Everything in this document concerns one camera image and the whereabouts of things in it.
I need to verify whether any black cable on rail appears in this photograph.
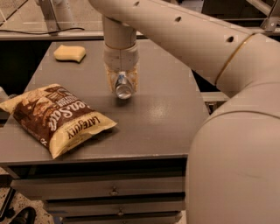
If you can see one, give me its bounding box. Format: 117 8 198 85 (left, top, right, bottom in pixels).
0 27 86 37

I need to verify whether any grey drawer cabinet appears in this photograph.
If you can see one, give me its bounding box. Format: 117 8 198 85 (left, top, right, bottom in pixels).
0 39 208 224

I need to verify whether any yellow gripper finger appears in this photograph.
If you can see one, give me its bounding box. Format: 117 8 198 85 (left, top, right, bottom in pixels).
127 65 138 92
105 66 118 93

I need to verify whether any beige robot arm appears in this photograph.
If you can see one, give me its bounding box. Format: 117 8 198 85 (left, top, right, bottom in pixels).
89 0 280 224

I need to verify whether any metal frame rail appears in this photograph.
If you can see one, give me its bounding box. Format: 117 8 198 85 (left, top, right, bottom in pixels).
0 26 280 42

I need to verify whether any brown chip bag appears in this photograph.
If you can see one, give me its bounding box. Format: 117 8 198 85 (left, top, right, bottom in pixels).
0 84 116 158

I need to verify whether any black shoe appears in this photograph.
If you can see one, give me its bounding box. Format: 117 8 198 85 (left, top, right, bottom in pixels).
9 206 37 224

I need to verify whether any yellow sponge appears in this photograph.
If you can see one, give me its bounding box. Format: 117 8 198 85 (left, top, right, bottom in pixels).
53 45 86 63

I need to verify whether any silver redbull can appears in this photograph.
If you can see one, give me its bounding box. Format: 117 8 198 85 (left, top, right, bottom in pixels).
115 73 133 100

